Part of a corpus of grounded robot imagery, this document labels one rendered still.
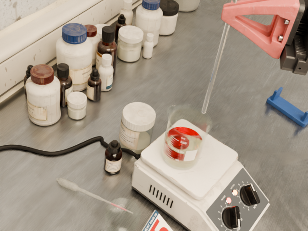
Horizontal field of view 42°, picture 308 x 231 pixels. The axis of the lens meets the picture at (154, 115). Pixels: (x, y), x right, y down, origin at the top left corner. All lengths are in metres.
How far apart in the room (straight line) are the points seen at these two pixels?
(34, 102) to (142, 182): 0.24
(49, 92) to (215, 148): 0.30
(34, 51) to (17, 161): 0.24
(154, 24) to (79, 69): 0.24
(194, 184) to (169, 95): 0.31
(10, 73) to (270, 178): 0.53
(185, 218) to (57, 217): 0.20
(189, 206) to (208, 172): 0.06
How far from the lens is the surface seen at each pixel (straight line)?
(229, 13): 0.46
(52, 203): 0.66
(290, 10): 0.44
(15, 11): 0.83
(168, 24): 1.03
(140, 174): 0.63
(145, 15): 0.95
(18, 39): 0.81
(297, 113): 0.92
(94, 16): 0.98
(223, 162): 0.64
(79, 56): 0.79
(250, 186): 0.65
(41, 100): 0.73
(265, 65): 1.04
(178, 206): 0.62
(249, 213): 0.66
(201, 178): 0.61
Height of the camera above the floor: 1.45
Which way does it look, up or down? 43 degrees down
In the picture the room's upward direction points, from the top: 11 degrees clockwise
